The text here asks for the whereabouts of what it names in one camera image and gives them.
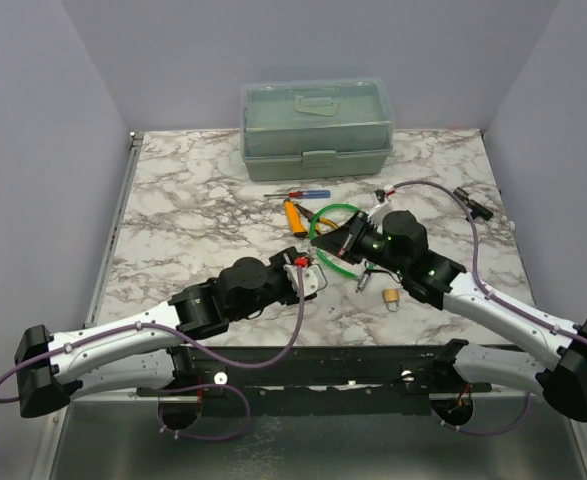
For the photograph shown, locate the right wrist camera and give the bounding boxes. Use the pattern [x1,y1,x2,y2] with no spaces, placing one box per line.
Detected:
[368,188,395,228]

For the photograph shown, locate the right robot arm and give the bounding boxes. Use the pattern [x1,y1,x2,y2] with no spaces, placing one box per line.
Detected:
[311,211,587,422]

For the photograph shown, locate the green plastic toolbox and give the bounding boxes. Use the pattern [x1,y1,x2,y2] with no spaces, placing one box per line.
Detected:
[241,78,394,182]

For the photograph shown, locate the yellow handled pliers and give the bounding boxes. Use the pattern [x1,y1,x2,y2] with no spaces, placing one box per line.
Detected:
[295,203,338,235]

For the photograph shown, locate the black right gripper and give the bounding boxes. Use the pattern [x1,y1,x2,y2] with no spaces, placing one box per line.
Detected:
[312,210,408,278]

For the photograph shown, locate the black small tool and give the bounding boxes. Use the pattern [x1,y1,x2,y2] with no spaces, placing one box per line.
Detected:
[453,187,494,221]

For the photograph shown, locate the blue red screwdriver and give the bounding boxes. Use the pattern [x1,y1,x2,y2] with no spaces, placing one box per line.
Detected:
[263,189,331,199]

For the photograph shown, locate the orange utility knife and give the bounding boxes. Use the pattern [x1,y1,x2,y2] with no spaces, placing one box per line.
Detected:
[283,199,308,238]

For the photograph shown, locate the green cable lock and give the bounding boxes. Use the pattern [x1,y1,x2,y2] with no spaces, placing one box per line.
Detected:
[310,203,371,293]

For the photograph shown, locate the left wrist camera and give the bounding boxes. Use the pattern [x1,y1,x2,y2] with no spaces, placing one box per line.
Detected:
[284,264,328,298]

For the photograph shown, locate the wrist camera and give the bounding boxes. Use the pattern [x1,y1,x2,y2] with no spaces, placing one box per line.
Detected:
[284,264,328,298]
[368,188,395,228]

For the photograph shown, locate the brass padlock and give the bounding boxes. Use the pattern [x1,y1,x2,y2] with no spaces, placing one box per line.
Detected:
[382,289,400,312]

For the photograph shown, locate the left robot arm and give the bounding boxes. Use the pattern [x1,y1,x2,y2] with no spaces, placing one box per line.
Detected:
[14,248,326,418]

